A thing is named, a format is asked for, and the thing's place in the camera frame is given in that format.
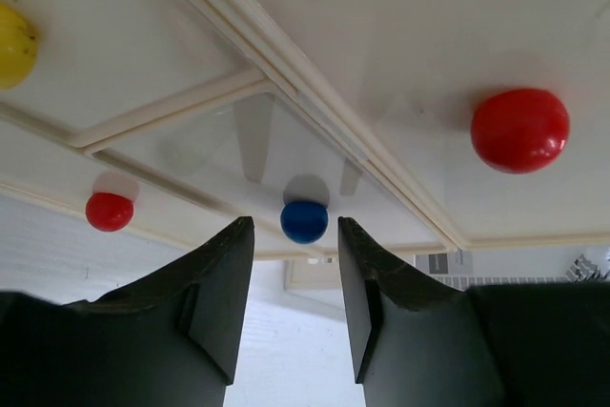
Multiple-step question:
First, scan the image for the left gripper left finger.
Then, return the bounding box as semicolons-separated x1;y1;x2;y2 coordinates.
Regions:
1;216;254;406

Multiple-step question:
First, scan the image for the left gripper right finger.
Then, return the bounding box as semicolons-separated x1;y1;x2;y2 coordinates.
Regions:
338;217;609;406

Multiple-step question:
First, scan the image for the grey setup guide booklet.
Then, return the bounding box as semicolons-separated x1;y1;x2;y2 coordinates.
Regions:
414;247;610;292

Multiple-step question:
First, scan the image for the cream drawer cabinet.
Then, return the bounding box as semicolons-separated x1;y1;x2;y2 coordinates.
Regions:
1;0;609;258

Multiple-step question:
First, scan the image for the white file organizer rack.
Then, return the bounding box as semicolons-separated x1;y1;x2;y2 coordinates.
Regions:
283;258;345;321

